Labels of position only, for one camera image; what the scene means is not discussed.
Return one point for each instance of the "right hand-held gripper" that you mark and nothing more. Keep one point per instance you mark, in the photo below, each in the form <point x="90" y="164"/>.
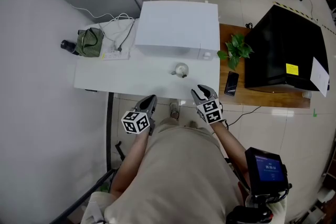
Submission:
<point x="211" y="111"/>

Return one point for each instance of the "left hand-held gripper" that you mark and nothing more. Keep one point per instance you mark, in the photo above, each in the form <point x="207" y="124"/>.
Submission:
<point x="136" y="122"/>

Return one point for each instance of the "white mug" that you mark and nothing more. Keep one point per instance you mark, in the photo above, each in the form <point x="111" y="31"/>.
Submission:
<point x="181" y="68"/>

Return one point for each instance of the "person's left forearm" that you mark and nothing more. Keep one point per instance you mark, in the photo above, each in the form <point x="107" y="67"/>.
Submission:
<point x="131" y="162"/>

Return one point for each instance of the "person's right forearm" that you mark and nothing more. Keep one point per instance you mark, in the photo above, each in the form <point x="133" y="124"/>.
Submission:
<point x="231" y="147"/>

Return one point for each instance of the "clear plastic cup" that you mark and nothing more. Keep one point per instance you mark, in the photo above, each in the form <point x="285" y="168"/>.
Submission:
<point x="307" y="94"/>

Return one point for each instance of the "black smartphone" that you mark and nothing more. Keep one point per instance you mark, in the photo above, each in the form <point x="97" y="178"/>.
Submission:
<point x="231" y="83"/>

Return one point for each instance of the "person's right shoe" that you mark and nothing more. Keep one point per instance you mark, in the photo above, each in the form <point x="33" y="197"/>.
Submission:
<point x="193" y="124"/>

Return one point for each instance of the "black table leg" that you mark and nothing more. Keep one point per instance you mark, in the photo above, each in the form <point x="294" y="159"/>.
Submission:
<point x="109" y="126"/>

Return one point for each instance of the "white power strip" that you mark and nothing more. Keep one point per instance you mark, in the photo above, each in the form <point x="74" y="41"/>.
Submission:
<point x="115" y="55"/>

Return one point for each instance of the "green potted plant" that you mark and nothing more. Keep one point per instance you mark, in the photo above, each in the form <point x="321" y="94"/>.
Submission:
<point x="237" y="47"/>

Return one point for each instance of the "white microwave oven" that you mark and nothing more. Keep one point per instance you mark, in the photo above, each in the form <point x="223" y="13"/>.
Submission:
<point x="176" y="26"/>

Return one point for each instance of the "person's beige shirt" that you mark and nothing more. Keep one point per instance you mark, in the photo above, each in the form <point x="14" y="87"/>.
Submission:
<point x="178" y="178"/>

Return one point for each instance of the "green fabric bag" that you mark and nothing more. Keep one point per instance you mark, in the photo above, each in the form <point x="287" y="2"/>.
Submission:
<point x="89" y="43"/>

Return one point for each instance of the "black mini fridge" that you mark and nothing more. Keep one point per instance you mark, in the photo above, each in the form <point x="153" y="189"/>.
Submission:
<point x="281" y="47"/>

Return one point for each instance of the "white paper sheet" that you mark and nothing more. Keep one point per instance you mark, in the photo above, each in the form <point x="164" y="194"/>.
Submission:
<point x="319" y="76"/>

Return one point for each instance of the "black device with red trim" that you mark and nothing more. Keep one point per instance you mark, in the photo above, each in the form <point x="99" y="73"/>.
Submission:
<point x="246" y="215"/>

